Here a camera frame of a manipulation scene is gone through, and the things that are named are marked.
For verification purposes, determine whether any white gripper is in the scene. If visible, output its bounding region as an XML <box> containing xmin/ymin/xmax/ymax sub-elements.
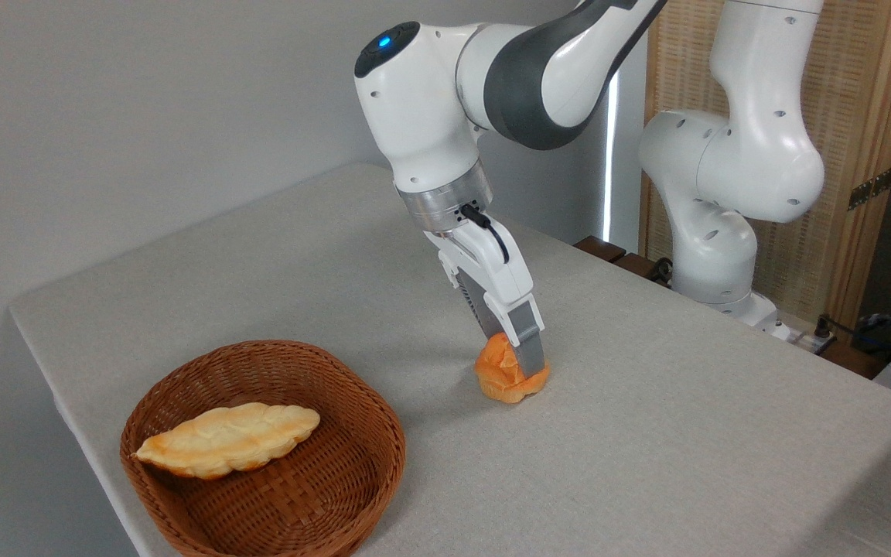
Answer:
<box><xmin>424</xmin><ymin>219</ymin><xmax>548</xmax><ymax>374</ymax></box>

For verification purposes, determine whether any round orange bread bun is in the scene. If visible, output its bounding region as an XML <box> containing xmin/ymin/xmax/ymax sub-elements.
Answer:
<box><xmin>473</xmin><ymin>333</ymin><xmax>551</xmax><ymax>405</ymax></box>

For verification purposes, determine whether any brown wicker basket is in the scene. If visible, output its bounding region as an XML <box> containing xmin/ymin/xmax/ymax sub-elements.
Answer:
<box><xmin>119</xmin><ymin>339</ymin><xmax>407</xmax><ymax>557</ymax></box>

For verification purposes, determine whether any long braided bread loaf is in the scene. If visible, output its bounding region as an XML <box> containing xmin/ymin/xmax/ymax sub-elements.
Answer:
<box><xmin>133</xmin><ymin>402</ymin><xmax>322</xmax><ymax>480</ymax></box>

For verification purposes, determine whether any dark wooden block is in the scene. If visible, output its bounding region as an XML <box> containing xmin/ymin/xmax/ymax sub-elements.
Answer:
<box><xmin>574</xmin><ymin>236</ymin><xmax>627</xmax><ymax>264</ymax></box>
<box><xmin>614</xmin><ymin>252</ymin><xmax>660</xmax><ymax>280</ymax></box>

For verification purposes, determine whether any white power strip with plug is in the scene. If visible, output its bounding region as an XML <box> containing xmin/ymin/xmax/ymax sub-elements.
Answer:
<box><xmin>789</xmin><ymin>313</ymin><xmax>838</xmax><ymax>356</ymax></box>

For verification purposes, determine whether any dark metal screen hinge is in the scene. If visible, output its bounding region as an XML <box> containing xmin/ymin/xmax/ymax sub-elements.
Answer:
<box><xmin>848</xmin><ymin>166</ymin><xmax>891</xmax><ymax>211</ymax></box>

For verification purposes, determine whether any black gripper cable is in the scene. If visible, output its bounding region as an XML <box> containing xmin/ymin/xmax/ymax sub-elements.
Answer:
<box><xmin>459</xmin><ymin>203</ymin><xmax>510</xmax><ymax>264</ymax></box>

